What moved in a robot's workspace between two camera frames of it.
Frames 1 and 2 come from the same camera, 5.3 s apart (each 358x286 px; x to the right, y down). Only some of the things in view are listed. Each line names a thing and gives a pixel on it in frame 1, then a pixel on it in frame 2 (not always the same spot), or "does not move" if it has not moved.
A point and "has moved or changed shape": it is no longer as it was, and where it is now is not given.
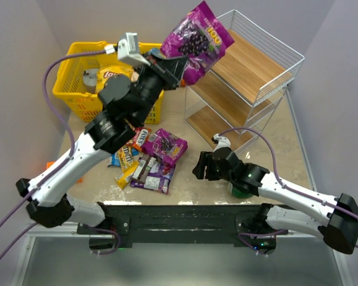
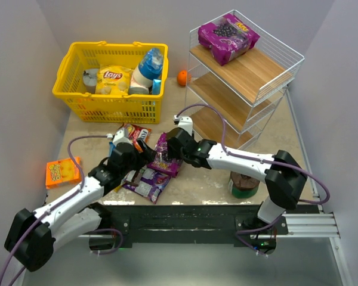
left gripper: (164, 72) -> (142, 153)
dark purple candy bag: (150, 173) has moved or changed shape
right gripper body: (209, 165) -> (173, 146)
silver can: (89, 78) does not move
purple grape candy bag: (200, 37) -> (227, 38)
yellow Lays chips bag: (105, 72) does not move
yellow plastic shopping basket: (68, 83) does not move
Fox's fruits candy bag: (140, 136) does not move
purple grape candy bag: (165, 145) has moved or changed shape
